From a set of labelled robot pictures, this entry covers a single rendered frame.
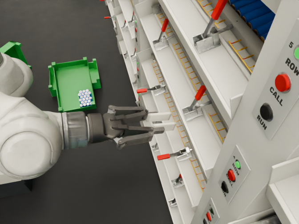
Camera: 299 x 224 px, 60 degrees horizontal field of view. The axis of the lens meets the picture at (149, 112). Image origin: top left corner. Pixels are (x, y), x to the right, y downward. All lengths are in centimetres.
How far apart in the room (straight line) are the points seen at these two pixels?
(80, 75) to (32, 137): 123
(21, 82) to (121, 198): 66
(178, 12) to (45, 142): 36
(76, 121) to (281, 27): 48
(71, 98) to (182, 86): 102
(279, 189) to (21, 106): 40
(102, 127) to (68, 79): 102
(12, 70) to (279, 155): 96
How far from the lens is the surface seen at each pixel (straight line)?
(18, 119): 45
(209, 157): 56
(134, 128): 67
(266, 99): 30
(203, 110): 61
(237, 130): 37
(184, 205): 92
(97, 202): 126
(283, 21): 27
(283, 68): 27
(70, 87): 162
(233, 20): 48
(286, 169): 31
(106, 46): 198
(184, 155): 75
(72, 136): 62
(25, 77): 115
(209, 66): 44
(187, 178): 74
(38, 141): 43
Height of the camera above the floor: 116
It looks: 51 degrees down
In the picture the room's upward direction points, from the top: straight up
